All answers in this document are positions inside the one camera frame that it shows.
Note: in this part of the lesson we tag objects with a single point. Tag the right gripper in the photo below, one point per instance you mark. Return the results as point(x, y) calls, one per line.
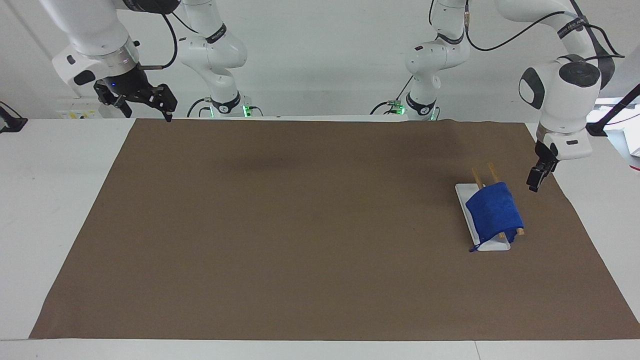
point(125, 82)

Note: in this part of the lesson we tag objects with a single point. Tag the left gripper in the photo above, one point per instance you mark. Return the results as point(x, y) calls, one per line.
point(546, 157)

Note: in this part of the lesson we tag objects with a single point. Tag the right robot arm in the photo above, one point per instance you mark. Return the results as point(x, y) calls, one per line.
point(210, 50)

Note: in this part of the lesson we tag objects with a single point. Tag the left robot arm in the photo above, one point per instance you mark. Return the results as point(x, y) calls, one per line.
point(562, 100)

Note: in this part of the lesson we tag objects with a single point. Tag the blue towel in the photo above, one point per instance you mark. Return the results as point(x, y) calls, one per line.
point(494, 212)

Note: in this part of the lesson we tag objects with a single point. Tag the black stand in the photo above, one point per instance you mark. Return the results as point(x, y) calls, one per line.
point(11, 120)
point(617, 110)

